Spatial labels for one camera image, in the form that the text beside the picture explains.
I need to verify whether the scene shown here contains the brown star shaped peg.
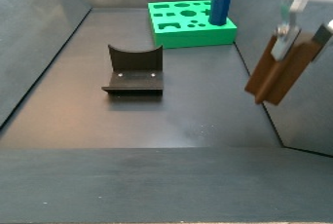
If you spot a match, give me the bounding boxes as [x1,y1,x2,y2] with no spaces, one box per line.
[245,32,323,105]

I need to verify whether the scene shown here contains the green shape sorting board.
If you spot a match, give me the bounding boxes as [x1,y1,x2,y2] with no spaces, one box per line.
[148,0,237,49]

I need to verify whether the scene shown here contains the blue hexagonal peg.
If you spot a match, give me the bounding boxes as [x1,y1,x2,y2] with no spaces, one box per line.
[210,0,231,25]

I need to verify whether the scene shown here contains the black curved holder stand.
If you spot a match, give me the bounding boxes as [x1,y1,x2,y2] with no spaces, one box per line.
[102,45,165,93]

